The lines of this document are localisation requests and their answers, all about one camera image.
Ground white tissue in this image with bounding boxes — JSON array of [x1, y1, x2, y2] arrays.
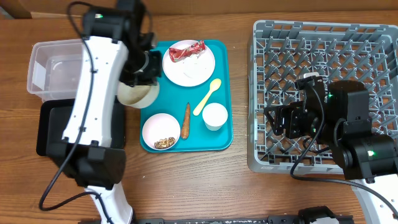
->
[[182, 55, 206, 78]]

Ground pink white bowl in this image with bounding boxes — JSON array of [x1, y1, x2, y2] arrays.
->
[[141, 113, 181, 151]]

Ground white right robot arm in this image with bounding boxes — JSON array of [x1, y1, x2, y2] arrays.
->
[[264, 73, 397, 223]]

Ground brown food scraps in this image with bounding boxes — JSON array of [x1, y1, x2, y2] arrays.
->
[[154, 137, 176, 149]]

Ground white round plate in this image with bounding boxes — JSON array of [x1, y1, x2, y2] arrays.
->
[[162, 40, 216, 87]]

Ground cream white bowl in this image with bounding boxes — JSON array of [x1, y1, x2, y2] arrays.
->
[[116, 82, 160, 109]]

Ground red wrapper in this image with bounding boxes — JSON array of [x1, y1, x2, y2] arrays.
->
[[169, 40, 206, 62]]

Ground grey dish rack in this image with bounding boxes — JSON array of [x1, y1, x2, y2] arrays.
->
[[247, 20, 397, 175]]

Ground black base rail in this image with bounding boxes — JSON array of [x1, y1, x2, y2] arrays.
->
[[133, 206, 354, 224]]

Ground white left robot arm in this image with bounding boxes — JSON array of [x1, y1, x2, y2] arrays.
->
[[46, 1, 162, 223]]

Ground teal plastic tray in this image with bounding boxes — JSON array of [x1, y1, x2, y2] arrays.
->
[[141, 40, 233, 152]]

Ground yellow plastic spoon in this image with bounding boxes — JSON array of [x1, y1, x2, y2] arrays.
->
[[193, 78, 221, 116]]

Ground orange carrot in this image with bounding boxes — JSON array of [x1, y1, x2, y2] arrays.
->
[[180, 103, 190, 139]]

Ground clear plastic bin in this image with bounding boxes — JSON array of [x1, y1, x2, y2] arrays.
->
[[27, 39, 83, 101]]

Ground white plastic cup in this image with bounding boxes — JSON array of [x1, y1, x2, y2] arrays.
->
[[202, 103, 228, 131]]

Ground black waste tray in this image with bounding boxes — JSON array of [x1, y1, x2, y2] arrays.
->
[[36, 99, 126, 156]]

